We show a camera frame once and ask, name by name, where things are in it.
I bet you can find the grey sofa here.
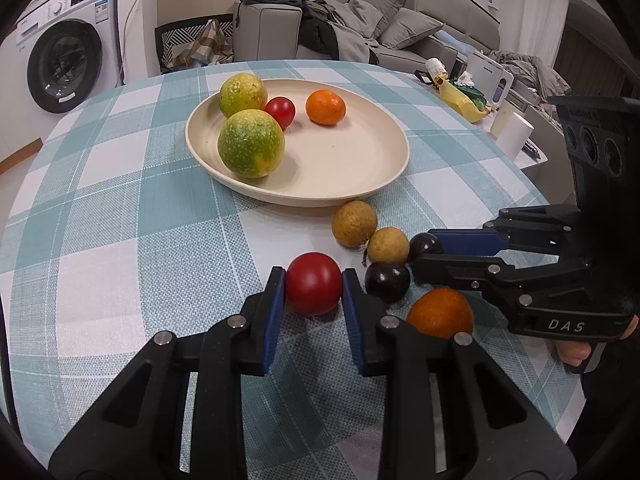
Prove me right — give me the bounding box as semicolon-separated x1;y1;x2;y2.
232;0;501;68

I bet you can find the white appliance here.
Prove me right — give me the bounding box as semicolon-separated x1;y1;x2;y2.
465;51;515;108

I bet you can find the yellow bag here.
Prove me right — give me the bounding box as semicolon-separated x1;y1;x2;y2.
439;79;488;122

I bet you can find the teal checked tablecloth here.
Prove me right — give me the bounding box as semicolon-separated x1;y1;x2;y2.
0;59;586;480

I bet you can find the orange tangerine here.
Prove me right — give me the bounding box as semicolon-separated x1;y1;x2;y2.
305;89;347;126
406;287;474;339

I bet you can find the white washing machine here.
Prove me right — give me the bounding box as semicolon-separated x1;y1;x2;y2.
14;0;125;117

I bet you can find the green yellow citrus fruit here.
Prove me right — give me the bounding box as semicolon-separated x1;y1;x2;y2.
217;109;286;179
219;73;269;120

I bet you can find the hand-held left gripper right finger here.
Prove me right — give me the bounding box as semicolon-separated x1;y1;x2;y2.
341;268;578;480

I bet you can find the grey clothes pile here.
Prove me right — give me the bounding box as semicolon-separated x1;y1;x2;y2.
492;50;568;96

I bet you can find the brown longan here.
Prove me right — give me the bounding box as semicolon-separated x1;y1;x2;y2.
332;200;378;249
367;226;412;265

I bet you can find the round beige plate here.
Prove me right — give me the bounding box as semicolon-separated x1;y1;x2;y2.
185;78;411;207

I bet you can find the dark purple grape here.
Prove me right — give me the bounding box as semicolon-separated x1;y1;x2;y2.
364;262;412;305
408;232;444;262

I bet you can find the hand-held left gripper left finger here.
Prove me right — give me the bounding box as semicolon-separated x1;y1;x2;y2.
47;266;287;480

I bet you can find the black patterned chair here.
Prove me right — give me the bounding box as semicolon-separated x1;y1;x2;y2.
154;14;236;75

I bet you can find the plaid cloth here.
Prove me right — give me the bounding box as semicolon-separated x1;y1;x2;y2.
167;19;236;70

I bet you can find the white paper roll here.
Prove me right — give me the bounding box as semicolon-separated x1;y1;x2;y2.
490;100;536;160

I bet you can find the grey cushion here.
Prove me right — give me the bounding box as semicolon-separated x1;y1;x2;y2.
378;7;445;51
348;0;407;38

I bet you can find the red cherry tomato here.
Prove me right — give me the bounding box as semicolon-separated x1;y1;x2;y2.
285;252;345;317
264;96;297;132

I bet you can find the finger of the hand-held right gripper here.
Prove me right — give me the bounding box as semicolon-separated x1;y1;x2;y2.
428;203;582;258
411;252;577;312

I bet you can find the person's right hand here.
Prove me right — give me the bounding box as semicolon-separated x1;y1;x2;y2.
552;340;591;368

